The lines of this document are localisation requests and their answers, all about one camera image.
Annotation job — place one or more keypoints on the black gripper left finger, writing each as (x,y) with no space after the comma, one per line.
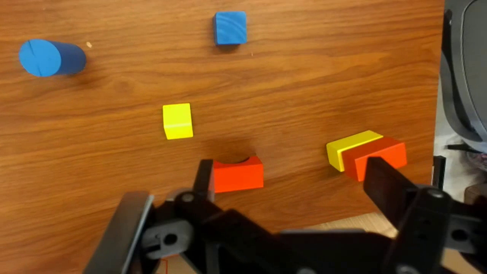
(205,176)

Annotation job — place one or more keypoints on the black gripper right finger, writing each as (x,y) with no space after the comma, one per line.
(401,191)

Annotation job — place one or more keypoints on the orange arch-cut block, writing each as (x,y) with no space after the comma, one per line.
(238,176)

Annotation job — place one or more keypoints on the orange rectangular block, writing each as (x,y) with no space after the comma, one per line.
(381,153)

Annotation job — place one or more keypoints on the yellow cube block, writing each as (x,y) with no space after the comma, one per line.
(179,121)

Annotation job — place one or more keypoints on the blue cube block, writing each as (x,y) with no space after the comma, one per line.
(231,27)

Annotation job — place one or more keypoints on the blue cylinder block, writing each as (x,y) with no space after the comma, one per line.
(44,57)

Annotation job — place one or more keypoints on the small black peg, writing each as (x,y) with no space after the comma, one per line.
(439,169)

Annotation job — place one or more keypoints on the cardboard box with red print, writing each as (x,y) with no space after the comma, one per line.
(351,223)

